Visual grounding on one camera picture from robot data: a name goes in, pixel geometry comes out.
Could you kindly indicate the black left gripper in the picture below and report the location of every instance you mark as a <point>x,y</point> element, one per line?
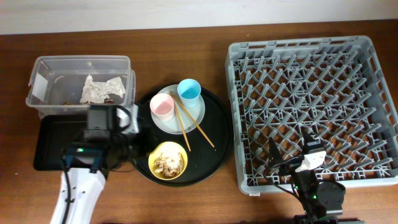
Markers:
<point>125,137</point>

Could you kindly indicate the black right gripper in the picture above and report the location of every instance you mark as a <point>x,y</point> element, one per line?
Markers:
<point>276,159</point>

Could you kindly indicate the yellow bowl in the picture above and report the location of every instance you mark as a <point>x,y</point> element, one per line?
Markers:
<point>166,146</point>

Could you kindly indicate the pink cup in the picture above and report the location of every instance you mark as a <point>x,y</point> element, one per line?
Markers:
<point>162,105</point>

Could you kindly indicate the food scraps and rice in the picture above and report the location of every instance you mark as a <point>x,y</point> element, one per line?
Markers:
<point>169,164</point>

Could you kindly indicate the white napkin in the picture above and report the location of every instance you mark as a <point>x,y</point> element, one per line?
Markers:
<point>99,92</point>

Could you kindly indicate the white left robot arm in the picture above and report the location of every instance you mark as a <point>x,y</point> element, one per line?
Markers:
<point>79,191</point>

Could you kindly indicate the grey dishwasher rack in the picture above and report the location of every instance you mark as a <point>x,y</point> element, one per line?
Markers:
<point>332,87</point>

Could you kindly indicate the wooden chopstick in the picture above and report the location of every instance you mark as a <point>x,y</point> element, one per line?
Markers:
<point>181,124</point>
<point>193,120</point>

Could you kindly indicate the blue cup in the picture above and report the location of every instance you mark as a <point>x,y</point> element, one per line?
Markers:
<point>189,91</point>

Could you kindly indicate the black rectangular tray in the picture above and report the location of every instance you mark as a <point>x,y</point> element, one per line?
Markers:
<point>61,144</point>

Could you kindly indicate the round black tray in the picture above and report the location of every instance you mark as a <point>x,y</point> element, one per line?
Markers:
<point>203,160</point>

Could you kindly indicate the clear plastic bin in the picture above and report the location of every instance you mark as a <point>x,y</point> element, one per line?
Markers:
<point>67,74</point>

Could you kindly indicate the white label on bin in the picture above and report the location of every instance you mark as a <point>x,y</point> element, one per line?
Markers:
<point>39,87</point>

